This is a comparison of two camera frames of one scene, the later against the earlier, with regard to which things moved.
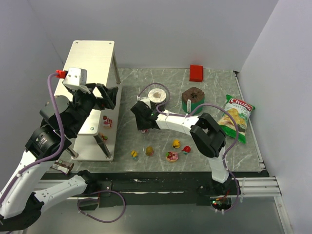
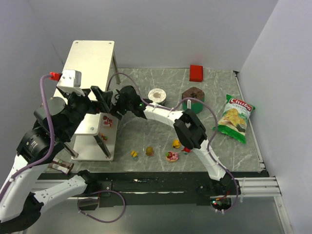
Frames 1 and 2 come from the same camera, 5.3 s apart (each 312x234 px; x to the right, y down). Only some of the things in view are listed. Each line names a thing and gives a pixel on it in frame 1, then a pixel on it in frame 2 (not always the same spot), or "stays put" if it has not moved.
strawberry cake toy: (107, 123) stays put
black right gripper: (140, 117) to (119, 103)
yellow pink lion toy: (105, 137) stays put
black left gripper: (96, 98) stays put
